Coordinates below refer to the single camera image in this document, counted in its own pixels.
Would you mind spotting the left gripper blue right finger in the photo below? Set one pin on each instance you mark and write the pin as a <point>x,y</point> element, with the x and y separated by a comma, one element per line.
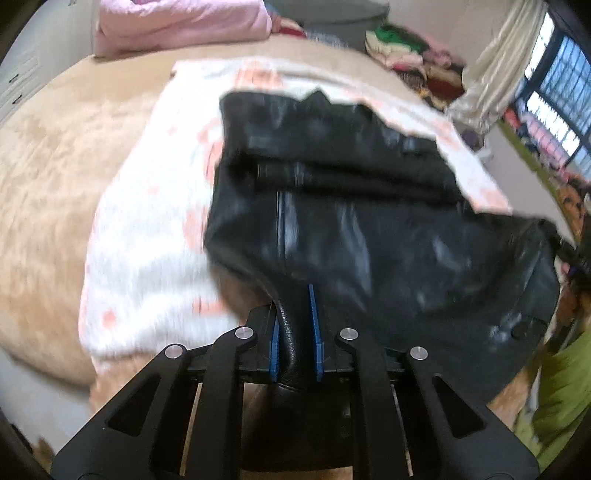
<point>319,340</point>

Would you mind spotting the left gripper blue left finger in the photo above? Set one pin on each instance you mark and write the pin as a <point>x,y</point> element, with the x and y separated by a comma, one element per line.
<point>274,351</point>

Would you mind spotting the black leather jacket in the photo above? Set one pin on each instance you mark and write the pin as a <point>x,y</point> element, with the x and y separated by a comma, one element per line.
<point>428,308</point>

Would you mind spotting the pile of folded clothes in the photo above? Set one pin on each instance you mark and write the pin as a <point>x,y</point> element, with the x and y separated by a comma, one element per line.
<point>425,66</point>

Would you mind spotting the red and teal clothes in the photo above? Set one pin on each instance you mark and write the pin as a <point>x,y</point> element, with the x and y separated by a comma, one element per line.
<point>284,26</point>

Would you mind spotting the white and pink plaid blanket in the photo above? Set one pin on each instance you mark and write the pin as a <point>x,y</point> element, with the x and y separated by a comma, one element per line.
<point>147,282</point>

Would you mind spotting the beige plush bed cover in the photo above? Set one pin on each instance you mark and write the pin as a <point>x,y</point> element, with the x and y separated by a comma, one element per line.
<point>58,152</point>

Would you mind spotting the cream satin curtain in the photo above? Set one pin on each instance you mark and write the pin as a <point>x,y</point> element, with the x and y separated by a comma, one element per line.
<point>492,81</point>

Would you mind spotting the grey headboard cushion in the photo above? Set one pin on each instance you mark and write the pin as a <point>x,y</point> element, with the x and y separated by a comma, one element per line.
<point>348,20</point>

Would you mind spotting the pink puffy quilted coat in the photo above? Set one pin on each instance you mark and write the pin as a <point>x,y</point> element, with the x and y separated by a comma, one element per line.
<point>138,26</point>

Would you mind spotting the white glossy wardrobe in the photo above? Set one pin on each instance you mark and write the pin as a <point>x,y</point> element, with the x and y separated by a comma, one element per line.
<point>59,34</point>

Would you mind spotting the window with dark frame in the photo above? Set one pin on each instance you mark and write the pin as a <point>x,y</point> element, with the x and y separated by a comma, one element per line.
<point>553,100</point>

